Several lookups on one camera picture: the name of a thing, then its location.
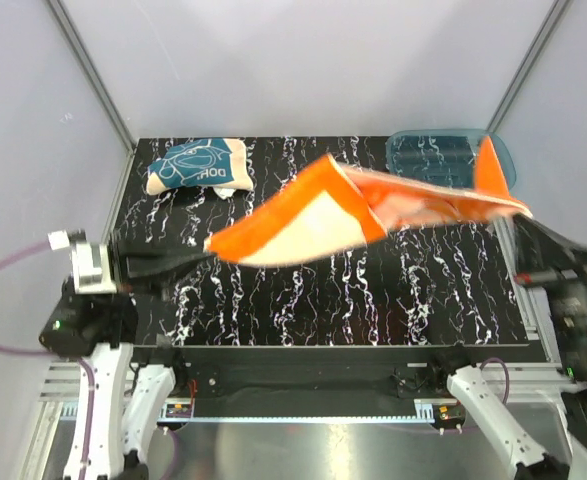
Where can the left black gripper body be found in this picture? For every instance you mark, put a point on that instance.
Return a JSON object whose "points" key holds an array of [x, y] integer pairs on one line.
{"points": [[114, 270]]}

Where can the orange Doraemon towel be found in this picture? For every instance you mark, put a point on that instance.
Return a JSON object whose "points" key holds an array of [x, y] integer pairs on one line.
{"points": [[332, 207]]}

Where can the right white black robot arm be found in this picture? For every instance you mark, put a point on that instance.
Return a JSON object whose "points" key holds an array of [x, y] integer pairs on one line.
{"points": [[549, 274]]}

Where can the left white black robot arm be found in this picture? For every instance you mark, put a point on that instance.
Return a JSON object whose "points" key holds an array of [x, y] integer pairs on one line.
{"points": [[94, 324]]}

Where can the teal Doraemon towel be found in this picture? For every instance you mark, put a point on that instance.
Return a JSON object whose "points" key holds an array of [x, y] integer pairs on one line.
{"points": [[220, 163]]}

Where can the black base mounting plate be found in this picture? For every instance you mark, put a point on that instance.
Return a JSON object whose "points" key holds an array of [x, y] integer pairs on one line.
{"points": [[298, 382]]}

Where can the blue transparent plastic tray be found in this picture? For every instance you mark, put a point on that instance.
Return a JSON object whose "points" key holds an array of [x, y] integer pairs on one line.
{"points": [[444, 157]]}

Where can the aluminium rail frame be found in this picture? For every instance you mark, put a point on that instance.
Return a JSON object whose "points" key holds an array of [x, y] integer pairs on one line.
{"points": [[528, 382]]}

